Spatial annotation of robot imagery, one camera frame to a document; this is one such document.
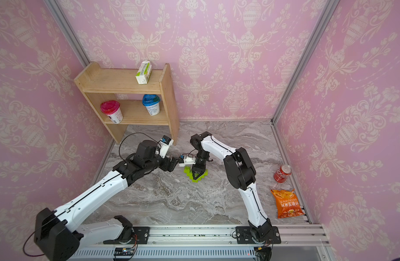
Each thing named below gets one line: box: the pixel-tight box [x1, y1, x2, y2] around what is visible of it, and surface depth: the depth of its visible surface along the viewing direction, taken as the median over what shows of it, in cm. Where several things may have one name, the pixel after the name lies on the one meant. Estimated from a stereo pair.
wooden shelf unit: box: [73, 61, 180, 146], surface depth 85 cm
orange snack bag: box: [270, 188, 305, 219], surface depth 80 cm
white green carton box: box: [135, 59, 153, 85], surface depth 79 cm
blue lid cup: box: [141, 94, 161, 116], surface depth 91 cm
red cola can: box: [273, 164, 293, 184], surface depth 85 cm
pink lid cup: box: [100, 100, 124, 124], surface depth 87 cm
